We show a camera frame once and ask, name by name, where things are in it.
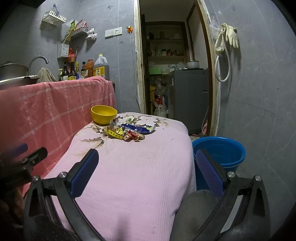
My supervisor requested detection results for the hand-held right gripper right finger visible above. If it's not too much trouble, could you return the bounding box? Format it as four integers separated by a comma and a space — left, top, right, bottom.
196, 148, 270, 241

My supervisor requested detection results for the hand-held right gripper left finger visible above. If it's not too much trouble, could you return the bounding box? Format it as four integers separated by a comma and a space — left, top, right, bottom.
23, 149, 103, 241

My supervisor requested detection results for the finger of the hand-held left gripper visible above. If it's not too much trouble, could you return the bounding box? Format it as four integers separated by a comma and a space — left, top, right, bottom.
22, 147, 48, 171
0, 143, 28, 160

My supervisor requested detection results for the blue plastic bucket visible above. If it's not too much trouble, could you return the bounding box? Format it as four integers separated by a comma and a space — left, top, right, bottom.
192, 137, 246, 192

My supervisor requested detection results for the yellow snack wrapper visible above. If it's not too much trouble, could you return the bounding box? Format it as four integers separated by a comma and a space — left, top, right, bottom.
107, 127, 124, 139

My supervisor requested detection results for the red snack wrapper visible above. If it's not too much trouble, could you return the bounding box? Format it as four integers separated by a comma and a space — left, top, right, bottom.
124, 131, 146, 142

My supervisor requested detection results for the blue white snack wrapper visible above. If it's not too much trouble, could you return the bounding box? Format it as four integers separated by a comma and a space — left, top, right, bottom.
121, 123, 155, 135

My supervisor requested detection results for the person's left hand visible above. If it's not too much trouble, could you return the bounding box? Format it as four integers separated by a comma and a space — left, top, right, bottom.
0, 185, 25, 223

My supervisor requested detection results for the pink plaid cloth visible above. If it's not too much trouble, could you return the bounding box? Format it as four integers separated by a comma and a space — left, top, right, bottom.
0, 76, 117, 193

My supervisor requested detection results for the pink floral blanket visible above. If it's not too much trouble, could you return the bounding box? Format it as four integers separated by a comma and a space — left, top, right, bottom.
44, 112, 197, 241

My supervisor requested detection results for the yellow bowl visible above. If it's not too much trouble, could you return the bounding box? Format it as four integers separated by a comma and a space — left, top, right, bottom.
91, 105, 117, 126

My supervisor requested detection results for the grey refrigerator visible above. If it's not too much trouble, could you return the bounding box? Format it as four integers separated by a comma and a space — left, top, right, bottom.
168, 69, 210, 135

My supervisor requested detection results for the metal cooking pot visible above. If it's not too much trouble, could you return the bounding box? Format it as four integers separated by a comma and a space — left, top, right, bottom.
0, 61, 29, 80

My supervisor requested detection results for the grey rag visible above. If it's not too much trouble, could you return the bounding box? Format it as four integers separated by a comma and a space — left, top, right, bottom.
36, 68, 58, 83

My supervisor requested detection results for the white red rice sack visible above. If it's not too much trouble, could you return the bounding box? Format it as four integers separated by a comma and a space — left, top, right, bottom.
154, 95, 170, 118

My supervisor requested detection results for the metal faucet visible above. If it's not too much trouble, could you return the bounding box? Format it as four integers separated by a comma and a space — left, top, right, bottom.
28, 56, 49, 76

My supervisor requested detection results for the dark bottle yellow label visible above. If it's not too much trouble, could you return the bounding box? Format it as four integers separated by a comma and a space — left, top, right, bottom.
68, 61, 77, 80

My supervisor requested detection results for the orange sauce bottle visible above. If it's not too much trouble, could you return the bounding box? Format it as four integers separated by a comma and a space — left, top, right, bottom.
86, 60, 94, 78

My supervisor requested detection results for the cooking oil jug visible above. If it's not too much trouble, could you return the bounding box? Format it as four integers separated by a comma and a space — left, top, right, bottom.
93, 54, 110, 79

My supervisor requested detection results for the white utensil holder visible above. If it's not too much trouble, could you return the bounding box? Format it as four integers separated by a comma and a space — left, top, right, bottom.
57, 43, 70, 58

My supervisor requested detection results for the dark wooden door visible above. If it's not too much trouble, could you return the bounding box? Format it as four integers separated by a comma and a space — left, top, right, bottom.
141, 14, 149, 114

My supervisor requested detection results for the cream rubber glove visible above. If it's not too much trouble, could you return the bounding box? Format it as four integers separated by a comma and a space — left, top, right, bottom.
225, 23, 240, 49
215, 23, 228, 55

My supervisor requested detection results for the wooden shelf unit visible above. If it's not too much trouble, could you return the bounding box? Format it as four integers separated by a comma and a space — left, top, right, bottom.
144, 21, 188, 70

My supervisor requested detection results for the clear plastic bag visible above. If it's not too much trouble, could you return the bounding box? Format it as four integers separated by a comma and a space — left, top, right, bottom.
209, 20, 219, 36

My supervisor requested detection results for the white hose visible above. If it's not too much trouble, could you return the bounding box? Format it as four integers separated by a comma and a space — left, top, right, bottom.
215, 44, 231, 82

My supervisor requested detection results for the white wall cable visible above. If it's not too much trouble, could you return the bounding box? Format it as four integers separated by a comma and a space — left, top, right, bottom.
131, 32, 140, 105

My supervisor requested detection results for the wooden door frame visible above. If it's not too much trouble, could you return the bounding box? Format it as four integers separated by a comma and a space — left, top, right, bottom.
134, 0, 220, 137

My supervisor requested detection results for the white wall basket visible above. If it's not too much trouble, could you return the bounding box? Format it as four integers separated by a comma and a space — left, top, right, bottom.
41, 10, 66, 32

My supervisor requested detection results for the wall shelf with packets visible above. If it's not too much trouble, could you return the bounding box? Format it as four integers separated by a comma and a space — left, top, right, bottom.
67, 20, 89, 36

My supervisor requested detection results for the white switch panel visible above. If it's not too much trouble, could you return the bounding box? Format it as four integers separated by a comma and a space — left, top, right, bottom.
105, 27, 122, 38

